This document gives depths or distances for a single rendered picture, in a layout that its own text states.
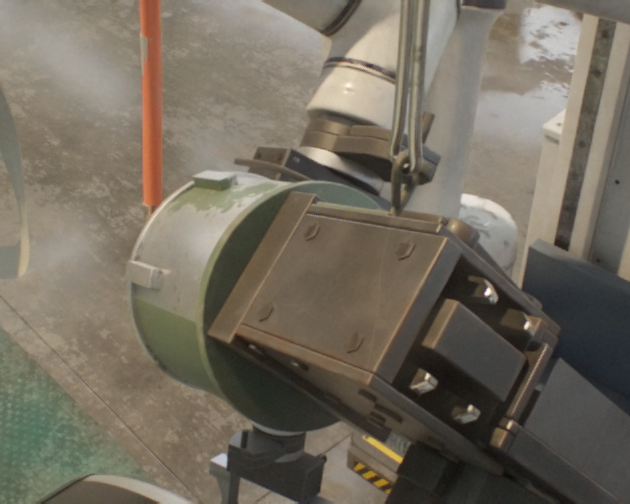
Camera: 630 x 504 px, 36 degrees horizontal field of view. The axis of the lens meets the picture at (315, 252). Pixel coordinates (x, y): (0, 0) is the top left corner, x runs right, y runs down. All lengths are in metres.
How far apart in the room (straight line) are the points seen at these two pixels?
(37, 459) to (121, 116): 1.51
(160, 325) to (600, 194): 1.15
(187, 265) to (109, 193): 2.55
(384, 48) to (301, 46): 3.11
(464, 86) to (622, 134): 0.42
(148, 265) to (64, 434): 1.81
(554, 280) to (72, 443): 1.21
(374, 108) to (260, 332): 0.31
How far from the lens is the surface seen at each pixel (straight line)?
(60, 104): 3.60
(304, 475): 1.32
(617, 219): 1.68
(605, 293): 1.65
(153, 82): 0.66
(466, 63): 1.24
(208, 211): 0.57
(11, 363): 2.58
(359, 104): 0.75
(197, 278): 0.53
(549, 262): 1.68
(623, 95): 1.54
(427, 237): 0.43
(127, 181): 3.14
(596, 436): 0.50
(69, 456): 2.33
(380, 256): 0.45
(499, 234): 1.59
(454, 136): 1.26
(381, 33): 0.77
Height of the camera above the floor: 1.77
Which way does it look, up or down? 39 degrees down
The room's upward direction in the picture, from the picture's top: straight up
